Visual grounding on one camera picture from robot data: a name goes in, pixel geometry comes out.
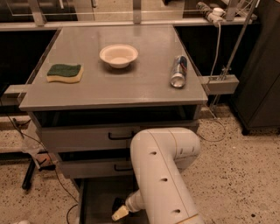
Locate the grey open bottom drawer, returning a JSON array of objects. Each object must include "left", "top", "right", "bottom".
[{"left": 76, "top": 175, "right": 150, "bottom": 224}]

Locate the black rxbar chocolate wrapper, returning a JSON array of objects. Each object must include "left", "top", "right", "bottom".
[{"left": 113, "top": 198, "right": 125, "bottom": 210}]

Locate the black floor cable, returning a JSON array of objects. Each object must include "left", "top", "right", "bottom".
[{"left": 0, "top": 99, "right": 80, "bottom": 224}]

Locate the grey top drawer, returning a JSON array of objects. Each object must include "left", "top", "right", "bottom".
[{"left": 37, "top": 121, "right": 199, "bottom": 152}]

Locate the white power strip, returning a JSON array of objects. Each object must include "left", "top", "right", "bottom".
[{"left": 196, "top": 2, "right": 224, "bottom": 26}]

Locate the white power cable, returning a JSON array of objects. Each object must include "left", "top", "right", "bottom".
[{"left": 196, "top": 22, "right": 228, "bottom": 144}]

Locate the silver blue drink can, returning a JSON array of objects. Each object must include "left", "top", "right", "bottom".
[{"left": 170, "top": 55, "right": 187, "bottom": 88}]

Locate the white paper bowl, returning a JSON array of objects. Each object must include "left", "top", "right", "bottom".
[{"left": 99, "top": 45, "right": 138, "bottom": 68}]

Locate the dark side cabinet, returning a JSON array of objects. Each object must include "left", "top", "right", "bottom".
[{"left": 230, "top": 0, "right": 280, "bottom": 135}]

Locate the grey drawer cabinet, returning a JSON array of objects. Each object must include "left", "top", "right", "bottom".
[{"left": 18, "top": 24, "right": 209, "bottom": 224}]

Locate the grey middle drawer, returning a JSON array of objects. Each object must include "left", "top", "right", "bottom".
[{"left": 58, "top": 157, "right": 133, "bottom": 179}]

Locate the grey metal bracket block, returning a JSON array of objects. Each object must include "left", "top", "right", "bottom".
[{"left": 199, "top": 74, "right": 239, "bottom": 95}]

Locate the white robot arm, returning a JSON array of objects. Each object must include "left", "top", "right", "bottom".
[{"left": 112, "top": 128, "right": 205, "bottom": 224}]

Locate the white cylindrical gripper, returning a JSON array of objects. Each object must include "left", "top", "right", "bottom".
[{"left": 112, "top": 190, "right": 145, "bottom": 221}]

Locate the green yellow sponge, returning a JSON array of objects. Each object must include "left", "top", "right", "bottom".
[{"left": 46, "top": 64, "right": 84, "bottom": 83}]

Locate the black clamp tool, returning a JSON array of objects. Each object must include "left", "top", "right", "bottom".
[{"left": 22, "top": 152, "right": 56, "bottom": 191}]

